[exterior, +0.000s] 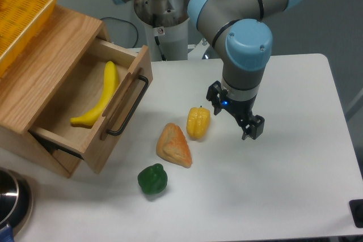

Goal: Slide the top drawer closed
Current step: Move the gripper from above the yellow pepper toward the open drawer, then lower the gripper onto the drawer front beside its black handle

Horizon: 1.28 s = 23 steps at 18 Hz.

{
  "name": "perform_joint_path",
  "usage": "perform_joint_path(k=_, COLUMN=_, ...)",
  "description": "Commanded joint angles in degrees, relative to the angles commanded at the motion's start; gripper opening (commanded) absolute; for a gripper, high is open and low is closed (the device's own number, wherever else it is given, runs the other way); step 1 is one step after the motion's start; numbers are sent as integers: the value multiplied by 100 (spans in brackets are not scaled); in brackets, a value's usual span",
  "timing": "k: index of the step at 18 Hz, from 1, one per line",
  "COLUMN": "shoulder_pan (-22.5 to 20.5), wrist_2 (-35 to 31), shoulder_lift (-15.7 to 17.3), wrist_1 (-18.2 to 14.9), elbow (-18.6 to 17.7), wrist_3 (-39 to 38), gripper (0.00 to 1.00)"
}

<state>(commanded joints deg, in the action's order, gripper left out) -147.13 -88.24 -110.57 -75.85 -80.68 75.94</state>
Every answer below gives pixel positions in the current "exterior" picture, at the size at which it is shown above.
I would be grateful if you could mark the yellow plastic basket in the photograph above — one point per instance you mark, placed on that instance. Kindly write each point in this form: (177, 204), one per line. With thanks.
(21, 20)

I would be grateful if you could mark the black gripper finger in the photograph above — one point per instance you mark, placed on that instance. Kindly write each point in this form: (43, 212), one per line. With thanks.
(252, 126)
(217, 96)

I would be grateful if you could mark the wooden drawer cabinet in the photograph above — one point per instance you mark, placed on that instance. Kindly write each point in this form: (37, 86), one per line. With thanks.
(35, 76)

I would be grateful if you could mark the black corner device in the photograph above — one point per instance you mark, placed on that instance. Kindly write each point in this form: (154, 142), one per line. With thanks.
(356, 207)

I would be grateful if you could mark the toy bread wedge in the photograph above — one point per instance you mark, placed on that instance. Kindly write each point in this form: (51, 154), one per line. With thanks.
(172, 146)

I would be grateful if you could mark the yellow toy bell pepper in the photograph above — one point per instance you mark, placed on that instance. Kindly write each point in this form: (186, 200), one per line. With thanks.
(198, 122)

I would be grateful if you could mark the green toy bell pepper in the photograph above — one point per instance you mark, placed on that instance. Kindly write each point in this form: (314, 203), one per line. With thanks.
(153, 179)

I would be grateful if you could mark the steel pot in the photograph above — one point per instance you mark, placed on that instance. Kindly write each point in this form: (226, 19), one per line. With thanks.
(16, 200)

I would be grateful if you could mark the yellow toy banana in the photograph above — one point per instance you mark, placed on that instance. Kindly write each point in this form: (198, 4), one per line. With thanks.
(110, 85)

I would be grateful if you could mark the blue object at corner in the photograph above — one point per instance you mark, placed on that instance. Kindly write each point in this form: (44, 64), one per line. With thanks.
(6, 234)

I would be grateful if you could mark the wooden top drawer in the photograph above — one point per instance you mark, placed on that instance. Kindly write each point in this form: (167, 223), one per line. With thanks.
(80, 91)

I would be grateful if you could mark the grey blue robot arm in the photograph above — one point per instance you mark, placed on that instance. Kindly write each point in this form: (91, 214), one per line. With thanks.
(236, 32)

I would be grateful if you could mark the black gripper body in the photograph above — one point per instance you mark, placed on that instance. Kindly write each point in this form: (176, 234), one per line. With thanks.
(240, 110)

